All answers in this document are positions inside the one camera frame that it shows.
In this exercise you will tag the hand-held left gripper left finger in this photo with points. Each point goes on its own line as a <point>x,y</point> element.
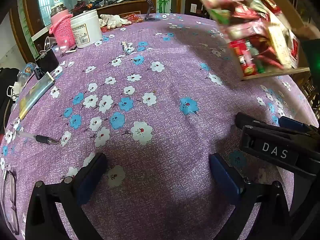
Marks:
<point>86,188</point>

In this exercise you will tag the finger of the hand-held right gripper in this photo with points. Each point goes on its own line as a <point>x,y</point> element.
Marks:
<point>291,123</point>
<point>246,121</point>

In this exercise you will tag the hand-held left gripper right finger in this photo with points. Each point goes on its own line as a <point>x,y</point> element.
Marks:
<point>225,180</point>

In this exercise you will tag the shallow cardboard box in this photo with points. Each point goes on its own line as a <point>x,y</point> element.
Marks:
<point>275,73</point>

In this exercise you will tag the pile of mixed snacks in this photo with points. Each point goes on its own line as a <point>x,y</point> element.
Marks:
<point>245,12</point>

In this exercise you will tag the wooden chair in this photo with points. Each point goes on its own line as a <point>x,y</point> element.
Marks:
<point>310,90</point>

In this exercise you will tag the black ballpoint pen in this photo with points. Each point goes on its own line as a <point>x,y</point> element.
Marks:
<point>42,138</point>

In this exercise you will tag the eyeglasses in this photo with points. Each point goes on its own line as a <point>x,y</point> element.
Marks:
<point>16,212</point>

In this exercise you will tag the purple floral tablecloth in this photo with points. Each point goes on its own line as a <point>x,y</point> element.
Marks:
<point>162,80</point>

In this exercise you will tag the small black clip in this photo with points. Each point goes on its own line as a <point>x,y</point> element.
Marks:
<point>38,74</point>

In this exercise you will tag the black bag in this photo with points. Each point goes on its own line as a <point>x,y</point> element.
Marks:
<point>6,92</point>

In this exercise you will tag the small bottle with cartoon label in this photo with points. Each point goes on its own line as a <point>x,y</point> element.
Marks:
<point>27,70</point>

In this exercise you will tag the black box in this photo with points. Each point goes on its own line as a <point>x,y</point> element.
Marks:
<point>47,61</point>

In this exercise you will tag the small silver metal object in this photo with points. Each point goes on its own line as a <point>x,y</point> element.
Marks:
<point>68,51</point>

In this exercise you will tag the blue white candy wrapper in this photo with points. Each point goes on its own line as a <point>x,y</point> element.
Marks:
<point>127,47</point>

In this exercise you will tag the clear plastic cup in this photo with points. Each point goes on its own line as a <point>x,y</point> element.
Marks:
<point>51,42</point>

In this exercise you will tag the red gold paper packet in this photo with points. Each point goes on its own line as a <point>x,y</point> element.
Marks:
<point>132,17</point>

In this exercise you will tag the white plastic bucket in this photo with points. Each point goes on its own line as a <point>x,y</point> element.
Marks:
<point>86,27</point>

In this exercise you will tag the jar in pink knit cover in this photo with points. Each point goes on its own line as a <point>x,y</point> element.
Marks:
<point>61,27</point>

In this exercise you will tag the white cotton gloves bundle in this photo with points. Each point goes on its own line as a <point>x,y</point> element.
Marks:
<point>112,20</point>

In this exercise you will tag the wooden sideboard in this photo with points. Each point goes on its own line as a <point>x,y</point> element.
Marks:
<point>120,6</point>

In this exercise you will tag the white wall plate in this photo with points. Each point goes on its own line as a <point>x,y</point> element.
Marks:
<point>193,8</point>

